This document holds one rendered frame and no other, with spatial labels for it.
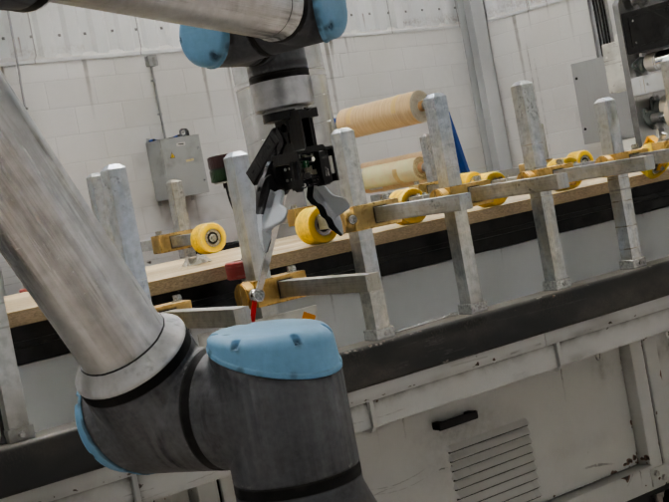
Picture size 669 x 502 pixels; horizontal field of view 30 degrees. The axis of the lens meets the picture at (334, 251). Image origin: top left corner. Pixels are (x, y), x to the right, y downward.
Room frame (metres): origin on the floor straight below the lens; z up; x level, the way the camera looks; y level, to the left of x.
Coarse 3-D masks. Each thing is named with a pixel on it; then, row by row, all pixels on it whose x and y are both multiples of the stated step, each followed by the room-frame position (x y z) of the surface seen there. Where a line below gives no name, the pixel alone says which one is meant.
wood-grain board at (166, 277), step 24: (552, 192) 3.09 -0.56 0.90; (576, 192) 3.06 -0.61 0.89; (600, 192) 3.10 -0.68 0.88; (432, 216) 2.99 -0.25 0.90; (480, 216) 2.88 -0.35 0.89; (288, 240) 3.19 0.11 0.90; (336, 240) 2.67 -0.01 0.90; (384, 240) 2.72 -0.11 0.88; (168, 264) 3.08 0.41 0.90; (216, 264) 2.61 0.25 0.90; (288, 264) 2.58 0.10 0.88; (168, 288) 2.42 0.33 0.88; (24, 312) 2.26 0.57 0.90
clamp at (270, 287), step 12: (276, 276) 2.33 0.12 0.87; (288, 276) 2.35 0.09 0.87; (300, 276) 2.36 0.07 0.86; (240, 288) 2.31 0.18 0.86; (252, 288) 2.30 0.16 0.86; (264, 288) 2.31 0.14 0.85; (276, 288) 2.33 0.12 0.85; (240, 300) 2.32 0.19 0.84; (264, 300) 2.31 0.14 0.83; (276, 300) 2.33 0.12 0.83; (288, 300) 2.34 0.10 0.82
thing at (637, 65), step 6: (636, 60) 4.84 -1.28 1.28; (642, 60) 4.83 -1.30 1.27; (636, 66) 4.82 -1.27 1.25; (642, 66) 4.83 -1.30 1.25; (642, 72) 4.85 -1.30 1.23; (654, 102) 4.87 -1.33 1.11; (654, 108) 4.86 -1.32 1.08; (648, 114) 4.83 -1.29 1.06; (648, 120) 4.82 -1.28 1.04; (654, 126) 4.85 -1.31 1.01
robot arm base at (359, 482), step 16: (320, 480) 1.37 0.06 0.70; (336, 480) 1.38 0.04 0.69; (352, 480) 1.40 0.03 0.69; (240, 496) 1.41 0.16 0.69; (256, 496) 1.38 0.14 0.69; (272, 496) 1.37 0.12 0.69; (288, 496) 1.37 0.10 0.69; (304, 496) 1.37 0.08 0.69; (320, 496) 1.37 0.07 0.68; (336, 496) 1.38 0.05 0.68; (352, 496) 1.39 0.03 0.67; (368, 496) 1.42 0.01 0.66
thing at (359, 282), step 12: (324, 276) 2.24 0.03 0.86; (336, 276) 2.18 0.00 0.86; (348, 276) 2.14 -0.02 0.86; (360, 276) 2.11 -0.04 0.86; (372, 276) 2.11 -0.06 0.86; (288, 288) 2.31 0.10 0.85; (300, 288) 2.27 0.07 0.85; (312, 288) 2.24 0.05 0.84; (324, 288) 2.21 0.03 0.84; (336, 288) 2.17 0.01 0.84; (348, 288) 2.14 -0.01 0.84; (360, 288) 2.11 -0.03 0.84; (372, 288) 2.11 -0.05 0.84
